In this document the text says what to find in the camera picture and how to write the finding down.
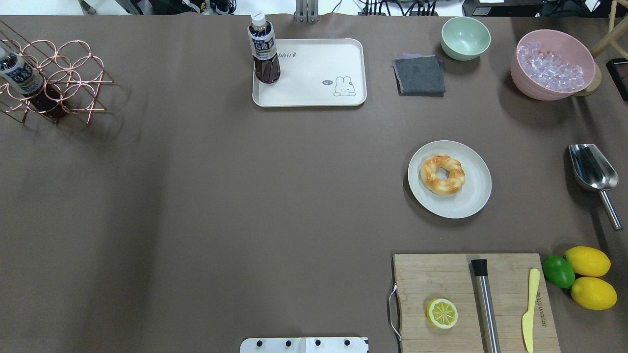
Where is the white round plate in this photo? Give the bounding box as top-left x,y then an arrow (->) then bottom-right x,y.
407,140 -> 492,219

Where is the twisted glazed donut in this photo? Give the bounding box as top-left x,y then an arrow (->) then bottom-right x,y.
420,154 -> 466,195

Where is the cream rabbit tray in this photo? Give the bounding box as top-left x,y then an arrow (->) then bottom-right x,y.
252,38 -> 367,108

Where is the tea bottle on tray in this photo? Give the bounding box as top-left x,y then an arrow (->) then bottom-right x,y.
248,13 -> 281,83

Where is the grey folded cloth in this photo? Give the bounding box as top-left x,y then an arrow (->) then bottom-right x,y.
392,53 -> 445,96

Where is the bamboo cutting board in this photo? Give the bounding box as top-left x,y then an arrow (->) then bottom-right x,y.
392,253 -> 541,353

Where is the half lemon slice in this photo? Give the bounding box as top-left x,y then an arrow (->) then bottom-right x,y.
426,299 -> 458,329

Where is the mint green bowl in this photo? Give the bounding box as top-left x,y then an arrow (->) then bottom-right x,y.
441,17 -> 492,61

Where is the steel muddler black tip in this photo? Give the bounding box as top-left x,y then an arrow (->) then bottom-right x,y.
471,259 -> 501,353

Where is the yellow plastic knife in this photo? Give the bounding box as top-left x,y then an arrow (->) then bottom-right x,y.
521,268 -> 540,353

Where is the pink bowl of ice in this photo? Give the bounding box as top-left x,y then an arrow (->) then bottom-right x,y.
510,29 -> 596,101

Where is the green lime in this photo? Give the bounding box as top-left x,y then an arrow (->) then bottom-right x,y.
541,255 -> 575,289

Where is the steel ice scoop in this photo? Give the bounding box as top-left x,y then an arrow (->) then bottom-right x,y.
568,144 -> 624,231

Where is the yellow lemon upper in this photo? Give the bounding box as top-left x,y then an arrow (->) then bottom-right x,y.
564,246 -> 611,277

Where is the yellow lemon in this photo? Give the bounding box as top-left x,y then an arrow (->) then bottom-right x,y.
571,277 -> 617,310
564,246 -> 611,277

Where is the yellow lemon lower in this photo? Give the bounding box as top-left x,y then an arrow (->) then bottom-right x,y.
571,277 -> 617,310

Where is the tea bottle in rack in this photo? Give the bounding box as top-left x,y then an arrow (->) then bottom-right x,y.
0,44 -> 67,123

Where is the black framed board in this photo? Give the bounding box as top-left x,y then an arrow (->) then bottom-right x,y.
605,57 -> 628,102

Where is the wooden stand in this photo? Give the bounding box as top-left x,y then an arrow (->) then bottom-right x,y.
590,0 -> 628,59

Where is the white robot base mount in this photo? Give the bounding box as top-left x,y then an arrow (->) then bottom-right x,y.
239,336 -> 369,353

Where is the copper wire bottle rack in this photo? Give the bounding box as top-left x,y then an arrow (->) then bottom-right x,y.
1,22 -> 114,125

